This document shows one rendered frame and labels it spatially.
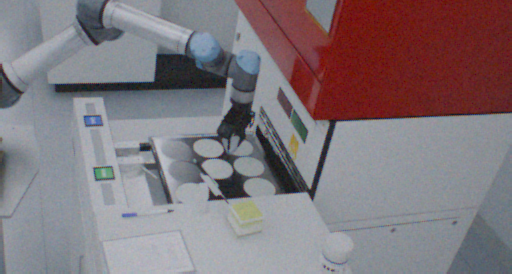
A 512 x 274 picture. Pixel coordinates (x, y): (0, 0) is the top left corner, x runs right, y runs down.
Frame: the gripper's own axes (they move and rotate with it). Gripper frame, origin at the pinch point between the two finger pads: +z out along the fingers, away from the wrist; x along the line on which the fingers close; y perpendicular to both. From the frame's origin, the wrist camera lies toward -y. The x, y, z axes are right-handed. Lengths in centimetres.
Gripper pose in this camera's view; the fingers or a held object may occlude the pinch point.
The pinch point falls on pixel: (228, 151)
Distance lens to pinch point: 205.0
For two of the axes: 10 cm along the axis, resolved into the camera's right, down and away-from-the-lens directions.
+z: -1.7, 8.1, 5.6
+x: -8.5, -4.1, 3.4
